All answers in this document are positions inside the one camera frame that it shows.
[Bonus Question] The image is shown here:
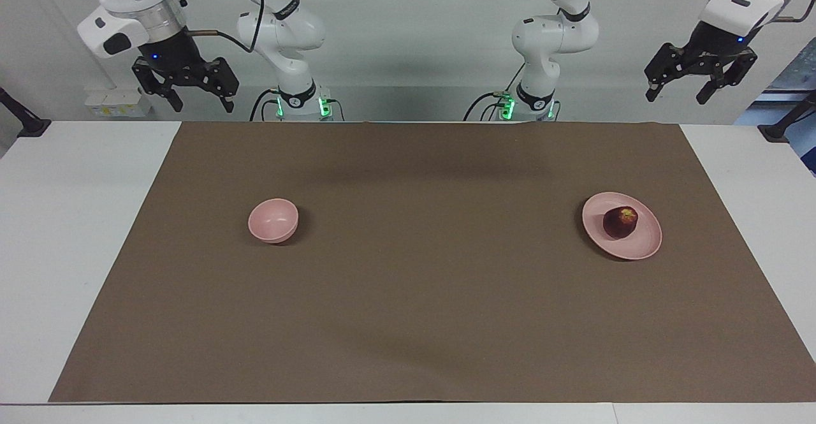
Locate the dark red apple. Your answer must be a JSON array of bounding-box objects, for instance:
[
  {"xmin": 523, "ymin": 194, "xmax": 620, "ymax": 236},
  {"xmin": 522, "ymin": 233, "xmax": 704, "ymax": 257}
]
[{"xmin": 602, "ymin": 206, "xmax": 639, "ymax": 240}]

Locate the pink bowl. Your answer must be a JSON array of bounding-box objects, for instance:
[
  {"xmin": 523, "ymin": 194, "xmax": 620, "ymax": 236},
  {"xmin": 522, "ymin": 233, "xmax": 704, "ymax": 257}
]
[{"xmin": 247, "ymin": 198, "xmax": 300, "ymax": 244}]

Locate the pink plate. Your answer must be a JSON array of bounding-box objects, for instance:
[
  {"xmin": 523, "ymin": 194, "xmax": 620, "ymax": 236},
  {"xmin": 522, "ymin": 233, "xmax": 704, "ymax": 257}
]
[{"xmin": 581, "ymin": 192, "xmax": 663, "ymax": 261}]

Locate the black table clamp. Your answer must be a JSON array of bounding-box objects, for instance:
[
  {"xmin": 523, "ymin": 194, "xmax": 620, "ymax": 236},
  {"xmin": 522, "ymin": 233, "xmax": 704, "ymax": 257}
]
[
  {"xmin": 0, "ymin": 86, "xmax": 52, "ymax": 138},
  {"xmin": 757, "ymin": 89, "xmax": 816, "ymax": 143}
]

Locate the blue panel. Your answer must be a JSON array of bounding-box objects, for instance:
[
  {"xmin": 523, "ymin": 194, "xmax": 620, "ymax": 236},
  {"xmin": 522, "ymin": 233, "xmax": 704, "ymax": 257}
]
[{"xmin": 732, "ymin": 38, "xmax": 816, "ymax": 177}]

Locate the brown table mat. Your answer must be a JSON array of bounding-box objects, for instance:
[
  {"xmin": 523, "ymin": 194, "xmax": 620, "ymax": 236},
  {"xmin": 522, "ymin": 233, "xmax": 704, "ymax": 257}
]
[{"xmin": 48, "ymin": 120, "xmax": 816, "ymax": 404}]

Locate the black right base cable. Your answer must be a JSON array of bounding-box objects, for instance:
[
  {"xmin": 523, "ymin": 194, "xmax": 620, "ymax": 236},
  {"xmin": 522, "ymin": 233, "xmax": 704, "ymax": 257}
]
[{"xmin": 249, "ymin": 88, "xmax": 282, "ymax": 122}]

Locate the black base cable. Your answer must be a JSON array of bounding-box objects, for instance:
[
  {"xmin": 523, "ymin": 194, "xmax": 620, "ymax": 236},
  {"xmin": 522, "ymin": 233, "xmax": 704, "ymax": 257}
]
[
  {"xmin": 463, "ymin": 91, "xmax": 512, "ymax": 122},
  {"xmin": 249, "ymin": 88, "xmax": 282, "ymax": 122}
]

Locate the white wall socket box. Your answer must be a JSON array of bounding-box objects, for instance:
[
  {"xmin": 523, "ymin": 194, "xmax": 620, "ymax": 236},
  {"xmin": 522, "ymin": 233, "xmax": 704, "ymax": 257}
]
[{"xmin": 85, "ymin": 87, "xmax": 154, "ymax": 118}]

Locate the black left base cable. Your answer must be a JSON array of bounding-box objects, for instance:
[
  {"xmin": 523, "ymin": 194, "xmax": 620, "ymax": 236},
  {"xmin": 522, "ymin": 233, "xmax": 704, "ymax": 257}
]
[{"xmin": 463, "ymin": 91, "xmax": 512, "ymax": 122}]

